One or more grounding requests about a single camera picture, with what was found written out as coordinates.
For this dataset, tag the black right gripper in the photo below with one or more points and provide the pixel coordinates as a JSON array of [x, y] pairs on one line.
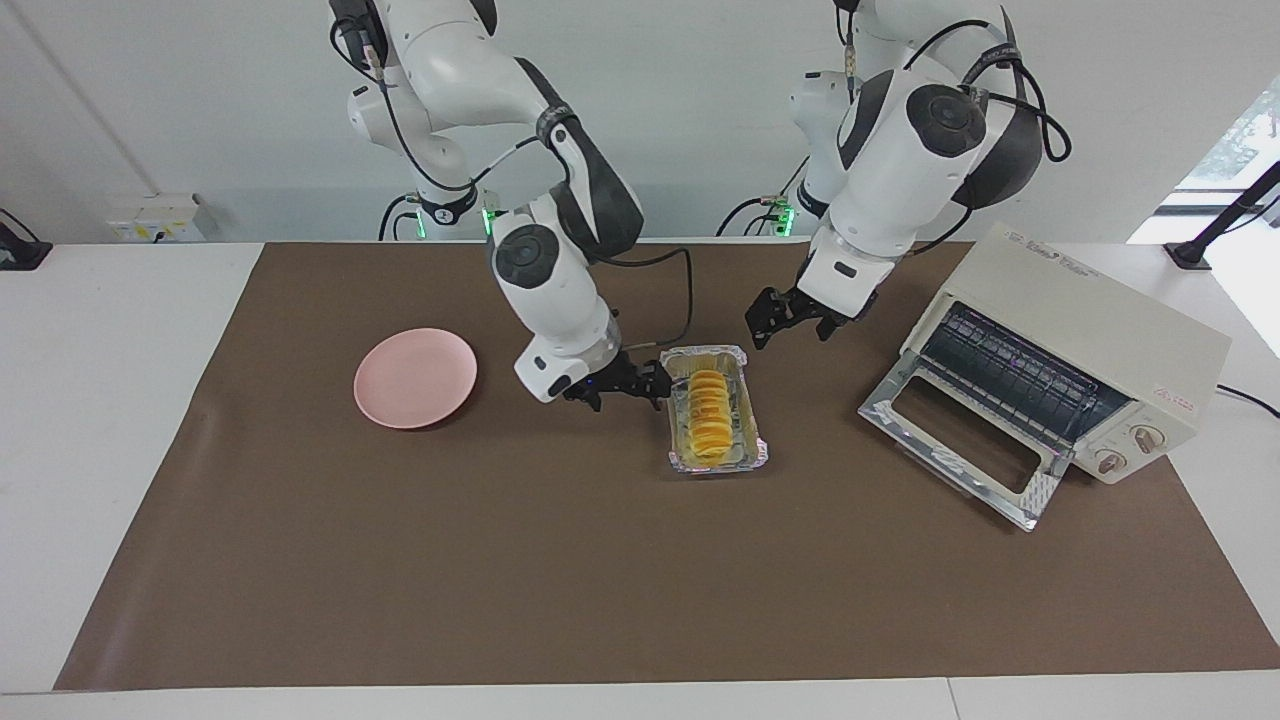
[[620, 380]]

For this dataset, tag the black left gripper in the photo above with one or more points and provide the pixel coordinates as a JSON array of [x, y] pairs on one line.
[[790, 308]]

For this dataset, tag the yellow spiral bread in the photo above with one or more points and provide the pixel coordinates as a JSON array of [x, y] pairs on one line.
[[708, 415]]

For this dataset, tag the aluminium foil tray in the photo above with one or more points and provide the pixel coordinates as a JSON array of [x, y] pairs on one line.
[[750, 445]]

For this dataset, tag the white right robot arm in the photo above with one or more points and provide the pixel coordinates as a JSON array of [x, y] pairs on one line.
[[550, 290]]

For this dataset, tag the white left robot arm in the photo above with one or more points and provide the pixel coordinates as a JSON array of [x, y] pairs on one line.
[[900, 170]]

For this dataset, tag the glass oven door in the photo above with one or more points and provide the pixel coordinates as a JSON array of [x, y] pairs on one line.
[[905, 432]]

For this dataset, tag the cream toaster oven housing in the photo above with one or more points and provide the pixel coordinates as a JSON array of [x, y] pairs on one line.
[[1090, 320]]

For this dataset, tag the small cream oven knob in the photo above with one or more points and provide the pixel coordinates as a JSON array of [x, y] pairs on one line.
[[1111, 462]]

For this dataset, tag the large cream oven knob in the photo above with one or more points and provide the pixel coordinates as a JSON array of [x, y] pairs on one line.
[[1147, 439]]

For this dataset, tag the brown table mat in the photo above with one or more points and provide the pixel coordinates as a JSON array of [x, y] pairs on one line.
[[650, 560]]

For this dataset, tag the pink round plate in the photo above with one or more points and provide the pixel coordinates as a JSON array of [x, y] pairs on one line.
[[415, 378]]

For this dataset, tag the bright window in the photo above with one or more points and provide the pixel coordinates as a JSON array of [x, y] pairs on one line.
[[1240, 140]]

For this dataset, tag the black table clamp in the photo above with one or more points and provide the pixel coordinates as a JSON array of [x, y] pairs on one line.
[[20, 252]]

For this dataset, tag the black camera stand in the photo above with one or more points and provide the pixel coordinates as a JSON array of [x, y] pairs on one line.
[[1225, 220]]

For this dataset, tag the white wall power strip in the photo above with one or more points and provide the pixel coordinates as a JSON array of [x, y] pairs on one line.
[[150, 222]]

